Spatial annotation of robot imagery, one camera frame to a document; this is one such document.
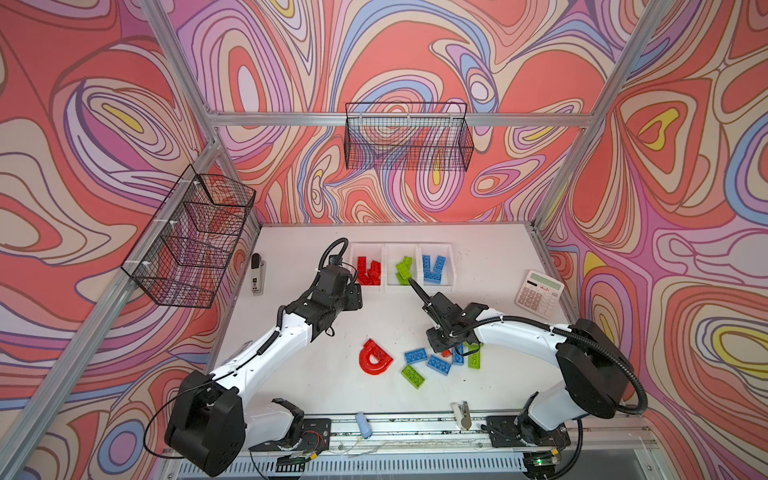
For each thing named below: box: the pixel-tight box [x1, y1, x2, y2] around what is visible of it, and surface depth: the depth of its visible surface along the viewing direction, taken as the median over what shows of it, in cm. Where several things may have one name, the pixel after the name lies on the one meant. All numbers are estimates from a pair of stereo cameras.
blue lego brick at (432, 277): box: [424, 272, 443, 284], surface depth 103 cm
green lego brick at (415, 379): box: [401, 365, 425, 389], surface depth 84 cm
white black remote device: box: [251, 252, 266, 296], surface depth 102 cm
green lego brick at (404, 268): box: [395, 256, 413, 279], surface depth 104 cm
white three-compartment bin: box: [350, 242, 456, 294], surface depth 106 cm
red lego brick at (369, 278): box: [358, 271, 382, 286], surface depth 102 cm
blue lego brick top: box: [422, 254, 431, 274], surface depth 107 cm
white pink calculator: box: [515, 270, 565, 320], surface depth 100 cm
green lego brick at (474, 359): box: [464, 341, 484, 369], surface depth 87 cm
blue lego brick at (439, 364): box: [426, 354, 452, 377], surface depth 86 cm
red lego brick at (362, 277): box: [357, 256, 370, 284], surface depth 106 cm
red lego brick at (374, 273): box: [367, 260, 381, 285], surface depth 103 cm
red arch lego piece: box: [358, 338, 393, 375], surface depth 86 cm
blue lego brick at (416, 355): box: [404, 348, 428, 364], surface depth 86 cm
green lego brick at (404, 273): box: [396, 265, 412, 286], surface depth 103 cm
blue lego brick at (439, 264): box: [433, 255, 446, 274], surface depth 107 cm
